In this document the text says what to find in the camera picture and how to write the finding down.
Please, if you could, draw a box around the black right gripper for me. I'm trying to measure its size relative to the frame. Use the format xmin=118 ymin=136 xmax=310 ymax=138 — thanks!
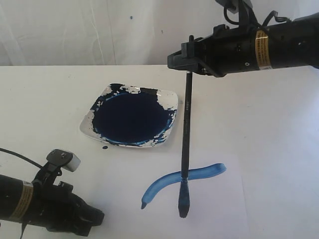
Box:
xmin=167 ymin=24 xmax=259 ymax=77

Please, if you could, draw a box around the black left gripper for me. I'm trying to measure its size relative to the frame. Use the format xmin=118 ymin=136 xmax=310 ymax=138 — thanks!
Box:
xmin=27 ymin=183 xmax=105 ymax=236

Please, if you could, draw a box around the black paintbrush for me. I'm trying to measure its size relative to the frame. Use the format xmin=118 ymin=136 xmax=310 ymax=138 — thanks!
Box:
xmin=178 ymin=66 xmax=193 ymax=218

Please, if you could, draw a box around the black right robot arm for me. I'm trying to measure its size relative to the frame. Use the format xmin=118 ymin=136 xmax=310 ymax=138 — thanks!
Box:
xmin=167 ymin=13 xmax=319 ymax=77

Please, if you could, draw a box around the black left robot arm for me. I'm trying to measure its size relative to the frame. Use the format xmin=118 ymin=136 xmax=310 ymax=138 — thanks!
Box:
xmin=0 ymin=175 xmax=105 ymax=237

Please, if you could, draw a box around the white paper sheet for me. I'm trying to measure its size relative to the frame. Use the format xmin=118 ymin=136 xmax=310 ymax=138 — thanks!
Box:
xmin=91 ymin=154 xmax=250 ymax=239

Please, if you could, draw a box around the white plate with blue paint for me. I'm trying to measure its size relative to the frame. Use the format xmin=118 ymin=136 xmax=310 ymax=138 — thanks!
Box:
xmin=79 ymin=83 xmax=178 ymax=147

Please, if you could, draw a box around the white backdrop curtain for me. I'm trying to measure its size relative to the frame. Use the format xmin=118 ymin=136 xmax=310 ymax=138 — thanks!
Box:
xmin=0 ymin=0 xmax=319 ymax=67

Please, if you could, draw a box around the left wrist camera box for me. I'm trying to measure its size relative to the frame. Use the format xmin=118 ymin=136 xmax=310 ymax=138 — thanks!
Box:
xmin=46 ymin=149 xmax=81 ymax=172

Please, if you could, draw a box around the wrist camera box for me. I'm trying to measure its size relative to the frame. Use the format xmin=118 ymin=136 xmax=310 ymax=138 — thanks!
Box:
xmin=215 ymin=0 xmax=253 ymax=14
xmin=46 ymin=149 xmax=81 ymax=172

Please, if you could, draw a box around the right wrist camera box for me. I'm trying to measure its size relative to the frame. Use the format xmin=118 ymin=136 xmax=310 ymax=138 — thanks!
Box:
xmin=215 ymin=0 xmax=253 ymax=14

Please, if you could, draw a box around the black left camera cable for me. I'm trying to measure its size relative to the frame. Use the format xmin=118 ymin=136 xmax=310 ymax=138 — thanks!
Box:
xmin=0 ymin=147 xmax=45 ymax=169

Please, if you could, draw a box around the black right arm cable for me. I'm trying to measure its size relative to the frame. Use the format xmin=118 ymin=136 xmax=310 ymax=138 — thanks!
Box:
xmin=223 ymin=4 xmax=292 ymax=29

